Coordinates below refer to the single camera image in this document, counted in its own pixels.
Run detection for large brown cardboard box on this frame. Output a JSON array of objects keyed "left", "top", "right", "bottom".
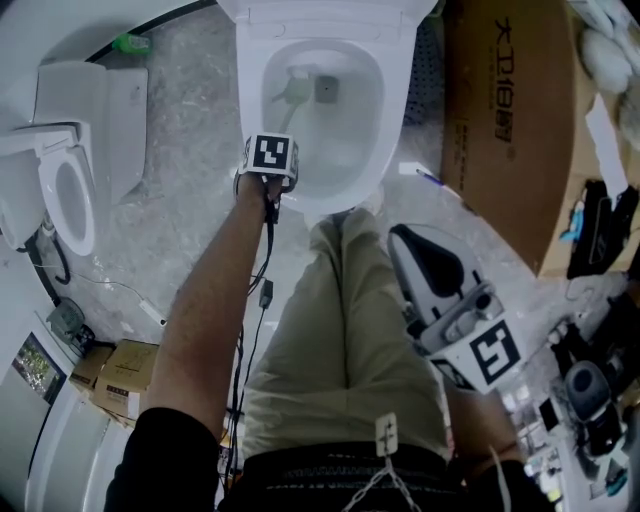
[{"left": 439, "top": 0, "right": 640, "bottom": 279}]

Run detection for dark framed picture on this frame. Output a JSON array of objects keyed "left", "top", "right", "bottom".
[{"left": 9, "top": 332, "right": 69, "bottom": 406}]

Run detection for white power adapter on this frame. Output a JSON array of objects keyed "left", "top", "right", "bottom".
[{"left": 139, "top": 298, "right": 169, "bottom": 327}]

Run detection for white toilet with lowered seat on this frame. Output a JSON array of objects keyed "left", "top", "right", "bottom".
[{"left": 0, "top": 59, "right": 150, "bottom": 257}]

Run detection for person's right forearm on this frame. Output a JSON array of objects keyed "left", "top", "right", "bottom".
[{"left": 444, "top": 384, "right": 526, "bottom": 476}]

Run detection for black pouch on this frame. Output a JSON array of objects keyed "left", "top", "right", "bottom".
[{"left": 564, "top": 179, "right": 640, "bottom": 281}]

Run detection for white round sponge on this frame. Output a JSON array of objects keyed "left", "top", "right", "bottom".
[{"left": 579, "top": 27, "right": 634, "bottom": 94}]

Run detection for white ceramic fixture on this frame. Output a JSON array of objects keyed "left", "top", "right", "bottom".
[{"left": 24, "top": 384, "right": 136, "bottom": 512}]

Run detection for beige scrubber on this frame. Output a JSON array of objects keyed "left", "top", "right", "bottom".
[{"left": 617, "top": 89, "right": 640, "bottom": 146}]

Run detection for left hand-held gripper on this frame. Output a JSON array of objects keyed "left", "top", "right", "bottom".
[{"left": 239, "top": 132, "right": 301, "bottom": 194}]

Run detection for white toilet with raised seat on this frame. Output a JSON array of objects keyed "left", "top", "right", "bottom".
[{"left": 214, "top": 0, "right": 441, "bottom": 217}]

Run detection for person's black printed shirt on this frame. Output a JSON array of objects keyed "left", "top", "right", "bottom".
[{"left": 104, "top": 407, "right": 556, "bottom": 512}]

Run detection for black hose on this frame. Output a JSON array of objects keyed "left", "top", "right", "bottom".
[{"left": 24, "top": 232, "right": 71, "bottom": 286}]

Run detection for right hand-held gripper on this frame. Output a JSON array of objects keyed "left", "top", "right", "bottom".
[{"left": 388, "top": 224, "right": 522, "bottom": 396}]

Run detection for silver chain necklace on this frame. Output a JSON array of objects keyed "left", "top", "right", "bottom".
[{"left": 339, "top": 412, "right": 426, "bottom": 512}]

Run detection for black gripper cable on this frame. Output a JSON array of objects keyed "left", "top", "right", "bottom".
[{"left": 217, "top": 189, "right": 281, "bottom": 512}]

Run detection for person's left forearm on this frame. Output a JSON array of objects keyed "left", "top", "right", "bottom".
[{"left": 145, "top": 169, "right": 281, "bottom": 444}]

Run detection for black device with grey dome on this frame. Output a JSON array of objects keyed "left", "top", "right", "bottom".
[{"left": 562, "top": 359, "right": 626, "bottom": 451}]

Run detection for small plain cardboard box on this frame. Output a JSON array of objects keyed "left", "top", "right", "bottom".
[{"left": 69, "top": 344, "right": 114, "bottom": 391}]

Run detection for black perforated panel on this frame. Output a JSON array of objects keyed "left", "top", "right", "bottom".
[{"left": 402, "top": 19, "right": 446, "bottom": 129}]

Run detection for white paper strip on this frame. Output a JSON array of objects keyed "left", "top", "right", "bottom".
[{"left": 584, "top": 92, "right": 626, "bottom": 189}]

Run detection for person's khaki trousers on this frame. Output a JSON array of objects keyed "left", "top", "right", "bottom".
[{"left": 242, "top": 207, "right": 451, "bottom": 461}]

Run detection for grey wire fan guards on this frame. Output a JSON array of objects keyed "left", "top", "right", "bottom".
[{"left": 45, "top": 297, "right": 96, "bottom": 351}]

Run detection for green toilet brush white bristles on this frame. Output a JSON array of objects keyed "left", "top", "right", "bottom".
[{"left": 272, "top": 64, "right": 314, "bottom": 132}]

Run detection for green bottle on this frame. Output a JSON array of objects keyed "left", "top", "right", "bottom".
[{"left": 112, "top": 32, "right": 153, "bottom": 55}]

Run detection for small cardboard box white side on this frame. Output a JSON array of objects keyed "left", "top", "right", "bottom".
[{"left": 94, "top": 339, "right": 161, "bottom": 426}]

